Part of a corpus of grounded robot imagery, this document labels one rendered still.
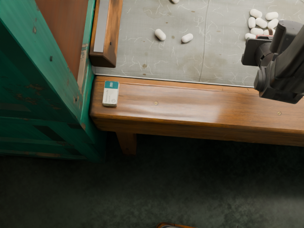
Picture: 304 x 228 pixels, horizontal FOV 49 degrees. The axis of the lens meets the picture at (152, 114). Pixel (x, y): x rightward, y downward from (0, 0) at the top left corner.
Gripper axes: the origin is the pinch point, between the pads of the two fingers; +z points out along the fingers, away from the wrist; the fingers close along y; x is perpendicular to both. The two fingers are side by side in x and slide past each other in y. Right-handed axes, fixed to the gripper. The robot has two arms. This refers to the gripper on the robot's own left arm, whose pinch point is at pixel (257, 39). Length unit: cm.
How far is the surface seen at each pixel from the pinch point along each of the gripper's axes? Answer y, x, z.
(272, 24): -6.0, -1.0, 9.6
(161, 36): 24.1, 3.3, 5.0
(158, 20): 25.3, 0.9, 10.6
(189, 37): 16.4, 3.0, 5.4
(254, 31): -1.3, 0.7, 7.9
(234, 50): 3.9, 5.6, 5.1
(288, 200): -42, 85, 26
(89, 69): 40.9, 7.6, -9.5
